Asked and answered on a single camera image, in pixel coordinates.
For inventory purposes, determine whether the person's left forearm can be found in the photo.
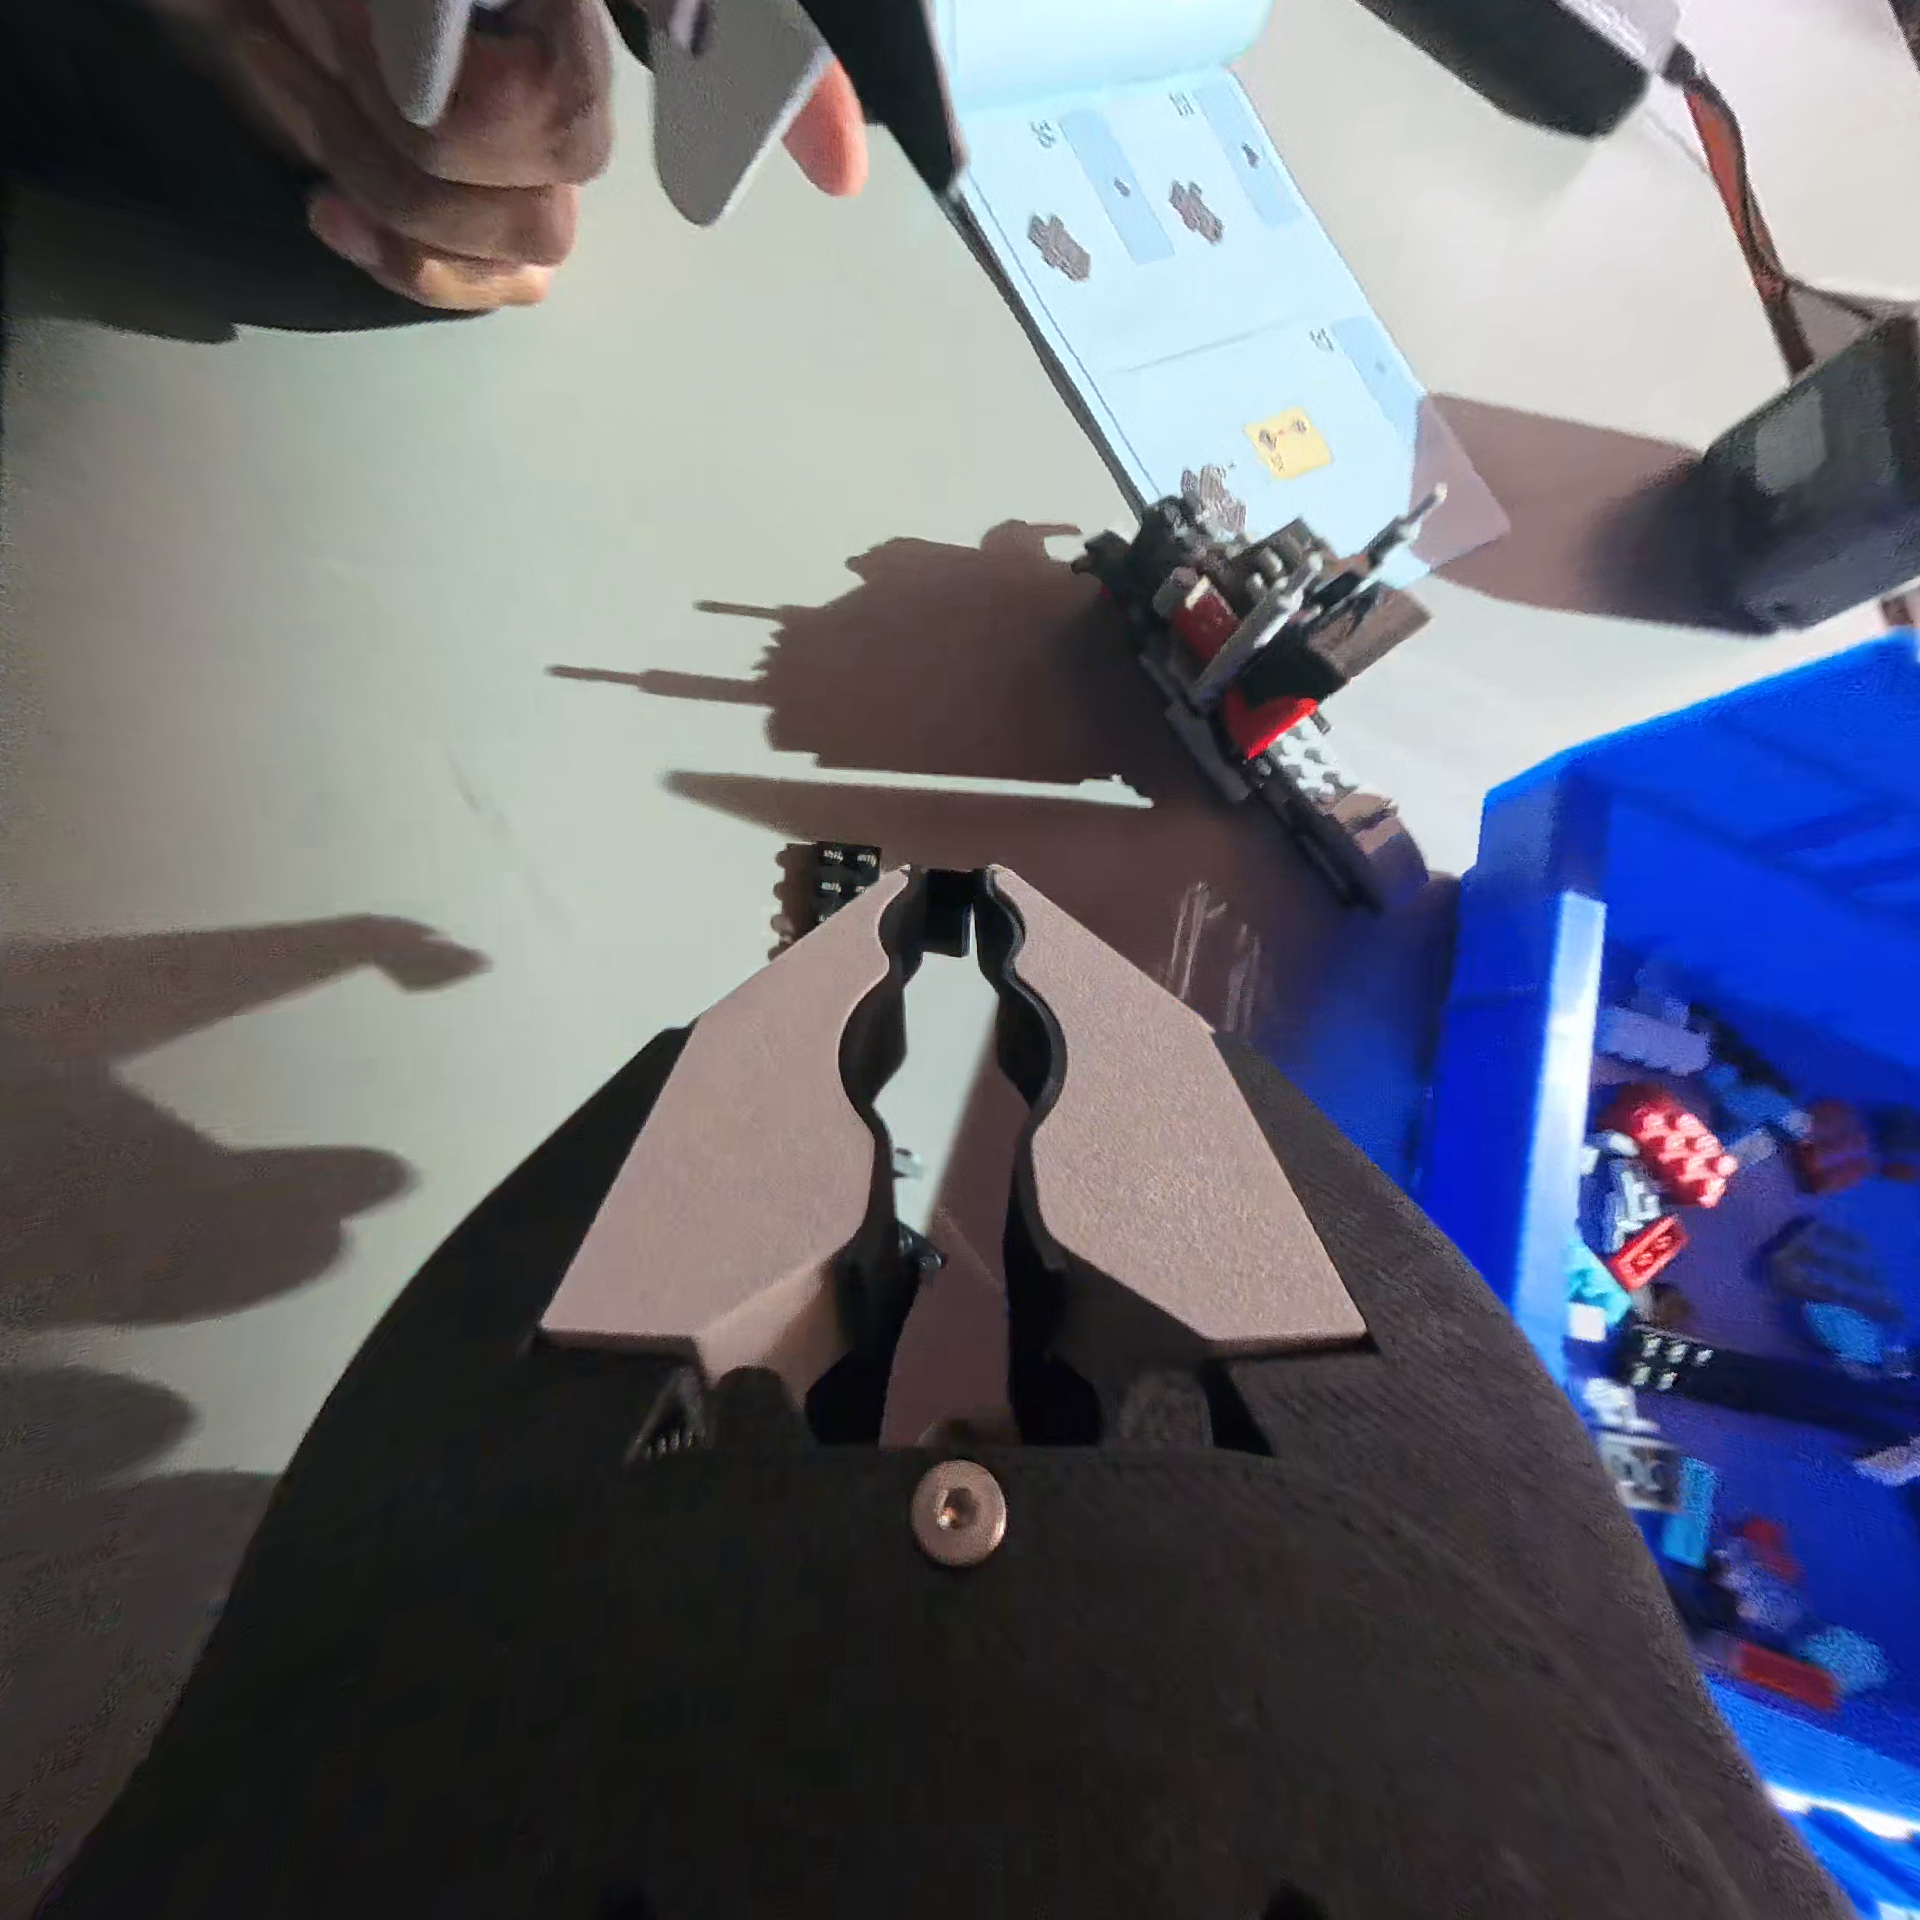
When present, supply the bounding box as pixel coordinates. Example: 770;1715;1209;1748
0;0;496;346

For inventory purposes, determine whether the toy brick truck model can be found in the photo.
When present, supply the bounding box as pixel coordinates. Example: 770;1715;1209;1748
1070;480;1449;907

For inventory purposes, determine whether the blue plastic bin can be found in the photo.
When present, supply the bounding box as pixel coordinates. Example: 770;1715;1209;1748
1410;631;1920;1920

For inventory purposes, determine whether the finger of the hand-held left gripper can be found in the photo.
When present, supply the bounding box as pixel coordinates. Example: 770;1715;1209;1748
647;0;842;230
802;0;969;197

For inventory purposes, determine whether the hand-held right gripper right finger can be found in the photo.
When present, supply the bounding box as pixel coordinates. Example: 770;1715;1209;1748
973;865;1370;1365

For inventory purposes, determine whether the dark grey cube device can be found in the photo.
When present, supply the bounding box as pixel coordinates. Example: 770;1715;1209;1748
1694;313;1920;639

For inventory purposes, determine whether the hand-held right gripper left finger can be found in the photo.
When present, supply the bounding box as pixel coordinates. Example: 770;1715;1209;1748
534;865;917;1378

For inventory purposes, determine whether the black cable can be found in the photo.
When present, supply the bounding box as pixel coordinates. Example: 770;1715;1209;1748
1664;45;1920;377

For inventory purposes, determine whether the black rectangular box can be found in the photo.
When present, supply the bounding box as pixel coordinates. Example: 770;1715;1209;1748
1358;0;1681;139

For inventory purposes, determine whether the person's left hand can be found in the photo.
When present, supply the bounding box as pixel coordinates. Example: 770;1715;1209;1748
151;0;876;318

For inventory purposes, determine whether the light blue instruction booklet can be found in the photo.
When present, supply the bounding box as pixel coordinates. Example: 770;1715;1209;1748
929;0;1508;578

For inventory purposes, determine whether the black studded brick plate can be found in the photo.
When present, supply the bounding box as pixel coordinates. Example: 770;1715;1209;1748
770;839;888;954

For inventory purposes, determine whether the pile of mixed toy bricks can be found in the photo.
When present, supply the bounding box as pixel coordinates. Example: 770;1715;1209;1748
1562;961;1920;1712

